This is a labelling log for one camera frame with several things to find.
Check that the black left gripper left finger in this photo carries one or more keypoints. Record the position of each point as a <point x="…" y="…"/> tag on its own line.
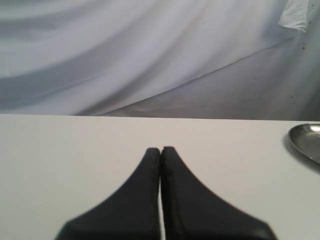
<point x="130" y="213"/>

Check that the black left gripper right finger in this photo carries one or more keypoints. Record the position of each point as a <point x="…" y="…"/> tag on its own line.
<point x="192" y="212"/>

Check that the round steel plate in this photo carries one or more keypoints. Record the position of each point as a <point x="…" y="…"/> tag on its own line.
<point x="305" y="138"/>

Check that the grey backdrop cloth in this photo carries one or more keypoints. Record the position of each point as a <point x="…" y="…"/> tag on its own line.
<point x="206" y="59"/>

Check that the white cloth piece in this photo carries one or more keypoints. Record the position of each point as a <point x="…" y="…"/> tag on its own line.
<point x="294" y="16"/>

